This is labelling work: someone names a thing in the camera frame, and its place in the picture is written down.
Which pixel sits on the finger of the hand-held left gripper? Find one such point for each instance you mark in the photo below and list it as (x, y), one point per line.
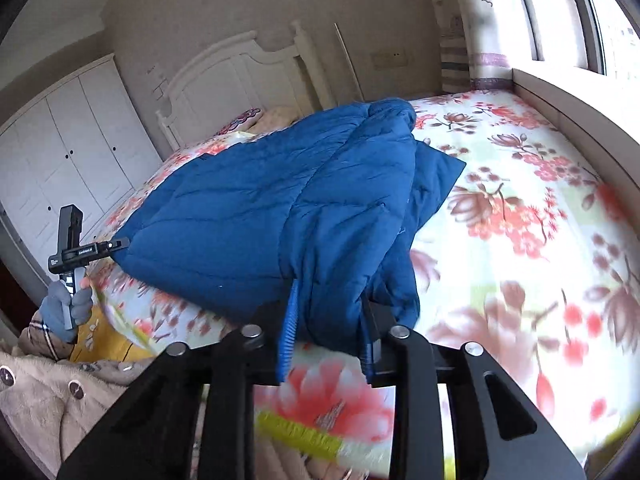
(115, 246)

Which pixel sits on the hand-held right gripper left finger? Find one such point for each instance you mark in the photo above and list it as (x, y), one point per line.
(290, 330)

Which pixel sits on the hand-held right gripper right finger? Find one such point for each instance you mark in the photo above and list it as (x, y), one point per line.
(369, 355)

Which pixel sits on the blue quilted jacket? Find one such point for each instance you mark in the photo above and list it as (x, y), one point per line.
(250, 210)

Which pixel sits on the person's left forearm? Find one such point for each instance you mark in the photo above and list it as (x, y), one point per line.
(42, 340)

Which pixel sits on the person's left hand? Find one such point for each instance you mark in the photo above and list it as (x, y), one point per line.
(54, 310)

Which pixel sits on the white wardrobe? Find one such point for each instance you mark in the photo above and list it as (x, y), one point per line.
(65, 150)

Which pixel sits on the yellow printed cloth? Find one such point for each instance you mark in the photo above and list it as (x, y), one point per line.
(107, 335)

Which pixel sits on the fluffy beige coat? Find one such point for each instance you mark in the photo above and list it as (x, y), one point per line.
(50, 400)

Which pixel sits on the patterned purple pillow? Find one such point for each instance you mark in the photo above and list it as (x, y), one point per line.
(240, 120)

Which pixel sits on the white wooden headboard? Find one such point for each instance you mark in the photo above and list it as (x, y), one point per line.
(225, 75)

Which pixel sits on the beige pillow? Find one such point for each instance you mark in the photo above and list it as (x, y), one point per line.
(277, 117)

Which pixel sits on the floral bed sheet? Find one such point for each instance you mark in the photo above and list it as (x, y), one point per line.
(525, 210)

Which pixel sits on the white pole lamp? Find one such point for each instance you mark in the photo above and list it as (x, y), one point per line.
(350, 65)

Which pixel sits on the white window ledge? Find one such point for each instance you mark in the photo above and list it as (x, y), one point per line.
(590, 125)

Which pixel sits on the printed curtain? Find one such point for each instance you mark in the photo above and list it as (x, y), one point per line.
(480, 25)

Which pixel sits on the dark framed window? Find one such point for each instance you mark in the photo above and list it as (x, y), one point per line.
(590, 10)

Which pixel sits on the white wall switch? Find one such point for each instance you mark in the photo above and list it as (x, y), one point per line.
(160, 89)

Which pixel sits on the white wall paper note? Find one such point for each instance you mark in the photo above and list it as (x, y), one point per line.
(156, 71)

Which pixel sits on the beige wall outlet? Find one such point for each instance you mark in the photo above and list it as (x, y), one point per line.
(389, 58)

